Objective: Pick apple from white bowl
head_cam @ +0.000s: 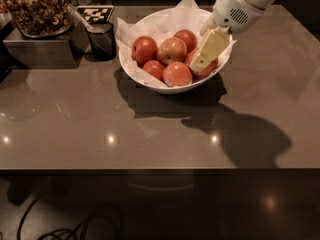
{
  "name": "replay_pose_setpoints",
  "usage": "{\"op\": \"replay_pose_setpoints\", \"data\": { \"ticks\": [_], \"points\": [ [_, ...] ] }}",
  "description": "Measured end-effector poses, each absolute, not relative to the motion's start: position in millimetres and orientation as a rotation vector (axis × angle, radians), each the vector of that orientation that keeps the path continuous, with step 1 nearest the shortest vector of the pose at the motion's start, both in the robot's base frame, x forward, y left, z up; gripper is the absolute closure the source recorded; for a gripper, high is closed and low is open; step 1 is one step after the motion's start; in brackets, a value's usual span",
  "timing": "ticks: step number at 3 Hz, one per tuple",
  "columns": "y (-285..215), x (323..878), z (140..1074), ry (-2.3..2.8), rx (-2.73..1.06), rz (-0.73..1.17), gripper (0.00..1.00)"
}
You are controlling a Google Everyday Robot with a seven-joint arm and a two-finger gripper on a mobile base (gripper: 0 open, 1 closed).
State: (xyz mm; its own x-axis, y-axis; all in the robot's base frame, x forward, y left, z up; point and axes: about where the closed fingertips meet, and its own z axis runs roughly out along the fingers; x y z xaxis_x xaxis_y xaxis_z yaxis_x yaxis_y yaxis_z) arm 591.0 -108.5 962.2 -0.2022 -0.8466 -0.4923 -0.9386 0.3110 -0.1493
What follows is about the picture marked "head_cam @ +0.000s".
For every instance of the red apple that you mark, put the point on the red apple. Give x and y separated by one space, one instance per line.
188 37
172 50
177 74
207 71
144 49
154 68

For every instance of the white plastic utensil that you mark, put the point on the white plastic utensil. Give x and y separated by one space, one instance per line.
79 17

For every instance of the black mesh cup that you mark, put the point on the black mesh cup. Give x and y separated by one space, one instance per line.
102 41

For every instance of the red apple back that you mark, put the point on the red apple back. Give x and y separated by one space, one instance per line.
188 37

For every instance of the white paper bowl liner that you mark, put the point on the white paper bowl liner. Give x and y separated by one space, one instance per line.
160 22

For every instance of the white ceramic bowl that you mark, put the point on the white ceramic bowl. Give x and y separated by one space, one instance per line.
173 88

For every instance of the black white marker tag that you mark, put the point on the black white marker tag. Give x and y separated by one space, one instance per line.
96 13

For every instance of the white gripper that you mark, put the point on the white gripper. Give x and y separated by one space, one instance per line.
233 11

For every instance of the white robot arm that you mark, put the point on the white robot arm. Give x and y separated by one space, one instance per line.
228 17

